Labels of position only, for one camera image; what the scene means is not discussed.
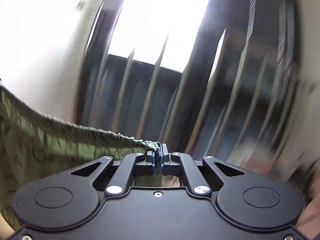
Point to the green patterned garment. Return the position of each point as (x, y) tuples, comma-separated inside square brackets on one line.
[(35, 145)]

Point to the dark framed window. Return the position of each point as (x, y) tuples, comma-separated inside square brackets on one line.
[(213, 78)]

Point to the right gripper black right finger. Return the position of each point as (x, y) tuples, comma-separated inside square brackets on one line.
[(201, 178)]

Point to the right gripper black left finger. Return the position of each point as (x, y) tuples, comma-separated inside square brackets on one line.
[(116, 177)]

